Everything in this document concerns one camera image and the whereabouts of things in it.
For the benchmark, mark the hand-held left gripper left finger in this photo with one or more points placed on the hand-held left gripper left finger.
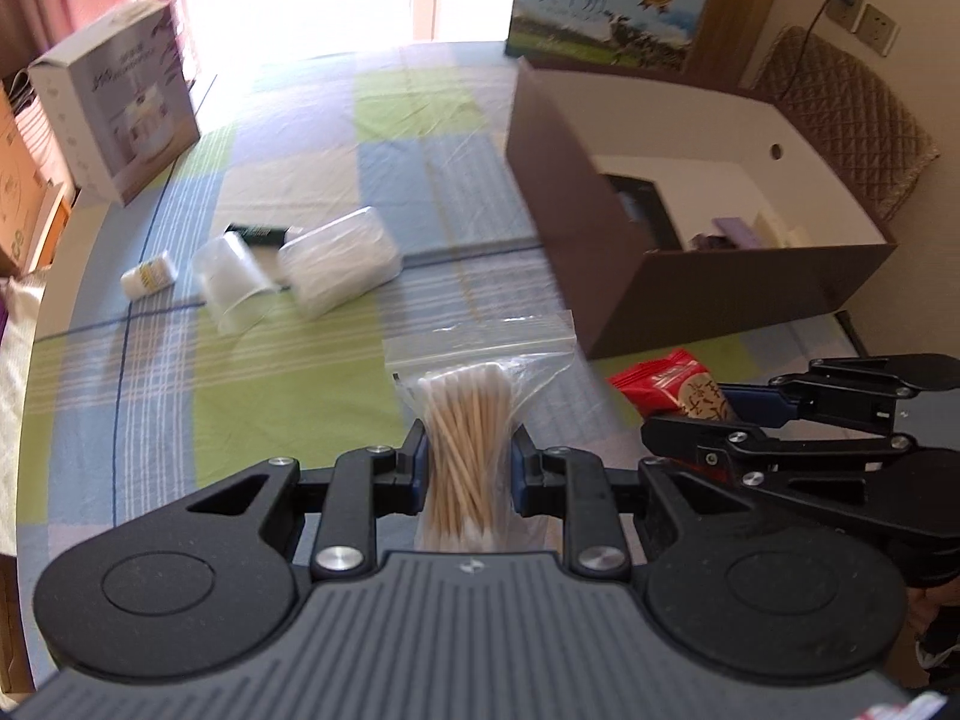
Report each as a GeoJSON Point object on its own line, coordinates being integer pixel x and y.
{"type": "Point", "coordinates": [420, 465]}

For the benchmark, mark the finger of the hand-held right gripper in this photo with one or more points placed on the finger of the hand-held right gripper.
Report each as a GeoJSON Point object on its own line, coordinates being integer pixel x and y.
{"type": "Point", "coordinates": [750, 401]}
{"type": "Point", "coordinates": [720, 442]}

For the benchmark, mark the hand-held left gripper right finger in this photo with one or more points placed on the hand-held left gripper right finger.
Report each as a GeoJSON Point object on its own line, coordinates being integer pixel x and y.
{"type": "Point", "coordinates": [516, 469]}

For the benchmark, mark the bag of cotton swabs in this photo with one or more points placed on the bag of cotton swabs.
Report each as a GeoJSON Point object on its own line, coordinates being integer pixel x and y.
{"type": "Point", "coordinates": [465, 420]}

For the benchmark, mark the red snack packet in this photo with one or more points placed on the red snack packet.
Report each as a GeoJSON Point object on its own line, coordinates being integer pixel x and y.
{"type": "Point", "coordinates": [660, 382]}

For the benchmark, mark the purple tube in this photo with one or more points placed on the purple tube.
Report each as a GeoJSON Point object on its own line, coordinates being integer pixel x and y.
{"type": "Point", "coordinates": [739, 231]}

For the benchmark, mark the cream plastic rack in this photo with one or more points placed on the cream plastic rack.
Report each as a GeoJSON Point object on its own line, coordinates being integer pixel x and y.
{"type": "Point", "coordinates": [780, 229]}

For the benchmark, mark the black product box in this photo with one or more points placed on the black product box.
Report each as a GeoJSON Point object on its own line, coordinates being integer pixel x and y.
{"type": "Point", "coordinates": [652, 210]}

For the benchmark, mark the clear plastic case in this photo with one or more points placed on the clear plastic case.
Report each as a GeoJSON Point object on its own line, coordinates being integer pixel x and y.
{"type": "Point", "coordinates": [337, 259]}

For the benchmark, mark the brown storage box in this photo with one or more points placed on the brown storage box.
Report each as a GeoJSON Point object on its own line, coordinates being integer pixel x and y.
{"type": "Point", "coordinates": [570, 240]}

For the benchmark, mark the desktop with checked tablecloth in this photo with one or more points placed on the desktop with checked tablecloth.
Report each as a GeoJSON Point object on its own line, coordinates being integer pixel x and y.
{"type": "Point", "coordinates": [300, 405]}

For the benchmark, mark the clear plastic cup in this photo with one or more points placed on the clear plastic cup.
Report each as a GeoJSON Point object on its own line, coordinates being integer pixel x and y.
{"type": "Point", "coordinates": [229, 285]}

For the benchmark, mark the dark green tube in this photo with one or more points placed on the dark green tube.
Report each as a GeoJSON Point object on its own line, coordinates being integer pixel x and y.
{"type": "Point", "coordinates": [259, 232]}

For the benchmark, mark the brown quilted chair cushion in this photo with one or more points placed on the brown quilted chair cushion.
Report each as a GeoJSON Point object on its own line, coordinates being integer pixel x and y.
{"type": "Point", "coordinates": [847, 105]}

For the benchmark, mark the small white bottle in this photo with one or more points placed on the small white bottle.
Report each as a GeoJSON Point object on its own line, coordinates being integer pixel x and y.
{"type": "Point", "coordinates": [148, 277]}

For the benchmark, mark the wooden cabinet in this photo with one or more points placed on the wooden cabinet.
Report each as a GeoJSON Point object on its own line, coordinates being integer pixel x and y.
{"type": "Point", "coordinates": [742, 15]}

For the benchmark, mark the blue green milk carton box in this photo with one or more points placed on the blue green milk carton box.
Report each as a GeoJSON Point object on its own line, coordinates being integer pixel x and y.
{"type": "Point", "coordinates": [600, 15]}

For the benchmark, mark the wooden stool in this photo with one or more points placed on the wooden stool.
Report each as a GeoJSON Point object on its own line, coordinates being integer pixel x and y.
{"type": "Point", "coordinates": [60, 225]}

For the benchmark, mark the white humidifier box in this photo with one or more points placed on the white humidifier box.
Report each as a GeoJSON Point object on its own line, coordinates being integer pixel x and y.
{"type": "Point", "coordinates": [127, 112]}

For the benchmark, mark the cardboard box with papers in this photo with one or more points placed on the cardboard box with papers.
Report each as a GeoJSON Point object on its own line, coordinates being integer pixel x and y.
{"type": "Point", "coordinates": [19, 187]}

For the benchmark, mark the white striped paper bag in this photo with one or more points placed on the white striped paper bag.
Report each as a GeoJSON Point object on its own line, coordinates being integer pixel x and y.
{"type": "Point", "coordinates": [41, 142]}

